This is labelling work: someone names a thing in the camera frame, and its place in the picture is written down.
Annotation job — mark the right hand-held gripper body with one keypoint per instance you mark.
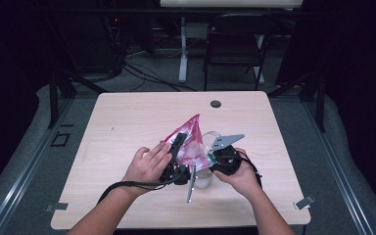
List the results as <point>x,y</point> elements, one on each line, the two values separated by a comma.
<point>226,160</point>

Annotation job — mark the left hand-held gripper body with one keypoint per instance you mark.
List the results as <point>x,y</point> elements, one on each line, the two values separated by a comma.
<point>178,174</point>

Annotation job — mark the white and red seasoning bag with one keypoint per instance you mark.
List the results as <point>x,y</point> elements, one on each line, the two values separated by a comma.
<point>192,150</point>

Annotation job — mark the clear plastic jar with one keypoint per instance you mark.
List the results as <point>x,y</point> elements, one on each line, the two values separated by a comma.
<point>204,179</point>

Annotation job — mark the person's right hand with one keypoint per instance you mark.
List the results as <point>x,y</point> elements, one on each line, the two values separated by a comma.
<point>244,179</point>

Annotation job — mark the person's left hand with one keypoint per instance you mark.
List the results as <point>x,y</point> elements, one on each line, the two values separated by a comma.
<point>148,168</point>

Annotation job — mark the black table grommet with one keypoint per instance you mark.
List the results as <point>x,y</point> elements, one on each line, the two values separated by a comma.
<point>215,104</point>

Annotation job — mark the grey tape piece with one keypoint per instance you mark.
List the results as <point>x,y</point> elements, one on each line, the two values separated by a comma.
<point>304,202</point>
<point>57,207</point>

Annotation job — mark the black metal stand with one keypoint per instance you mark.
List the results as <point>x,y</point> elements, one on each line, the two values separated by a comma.
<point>320,104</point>
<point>54,98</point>

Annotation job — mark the black folding chair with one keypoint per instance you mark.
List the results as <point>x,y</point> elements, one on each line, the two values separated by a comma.
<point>235,39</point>

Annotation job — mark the white desk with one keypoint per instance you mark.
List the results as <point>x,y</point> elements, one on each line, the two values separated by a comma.
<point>230,3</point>

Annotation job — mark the metal floor rail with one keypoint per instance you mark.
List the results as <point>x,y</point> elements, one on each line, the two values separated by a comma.
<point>19,186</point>
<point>339,169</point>

